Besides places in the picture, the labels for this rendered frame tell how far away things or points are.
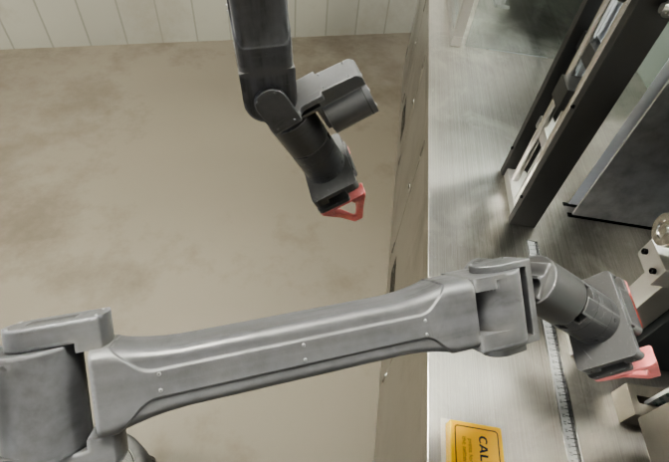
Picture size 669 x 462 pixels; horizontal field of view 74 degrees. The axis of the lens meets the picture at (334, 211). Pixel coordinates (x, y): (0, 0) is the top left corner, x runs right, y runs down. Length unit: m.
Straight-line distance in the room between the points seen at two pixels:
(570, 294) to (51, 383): 0.45
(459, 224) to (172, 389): 0.66
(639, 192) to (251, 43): 0.78
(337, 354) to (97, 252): 1.76
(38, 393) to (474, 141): 0.95
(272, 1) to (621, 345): 0.48
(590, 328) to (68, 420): 0.47
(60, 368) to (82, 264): 1.68
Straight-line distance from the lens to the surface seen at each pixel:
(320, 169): 0.58
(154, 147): 2.46
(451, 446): 0.67
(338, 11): 3.35
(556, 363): 0.80
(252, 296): 1.80
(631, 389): 0.79
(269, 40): 0.46
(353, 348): 0.38
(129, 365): 0.36
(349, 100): 0.52
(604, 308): 0.54
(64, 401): 0.38
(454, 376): 0.73
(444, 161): 1.02
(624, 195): 1.01
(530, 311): 0.48
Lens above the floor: 1.54
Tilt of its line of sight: 48 degrees down
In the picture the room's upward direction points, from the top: 7 degrees clockwise
